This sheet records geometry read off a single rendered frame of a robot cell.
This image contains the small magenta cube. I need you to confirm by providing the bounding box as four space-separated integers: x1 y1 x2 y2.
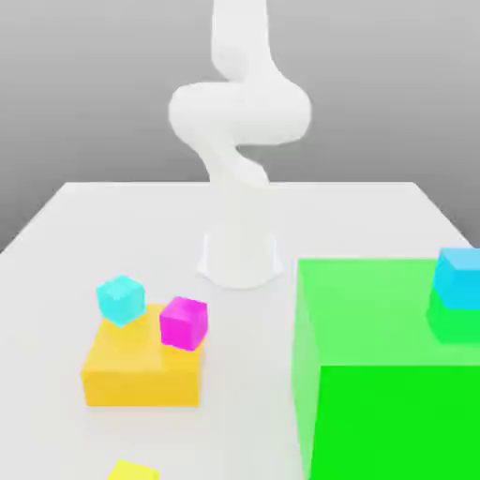
158 295 209 353

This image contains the small cyan cube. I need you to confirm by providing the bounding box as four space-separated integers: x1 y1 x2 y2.
96 274 147 328

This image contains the small blue cube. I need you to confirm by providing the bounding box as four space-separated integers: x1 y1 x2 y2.
432 247 480 311

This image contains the small yellow cube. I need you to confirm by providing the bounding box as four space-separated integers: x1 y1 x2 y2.
106 458 161 480

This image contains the large orange box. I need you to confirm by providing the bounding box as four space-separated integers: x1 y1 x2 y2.
80 302 206 408

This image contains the large green box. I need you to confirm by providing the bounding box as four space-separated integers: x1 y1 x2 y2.
291 257 480 480

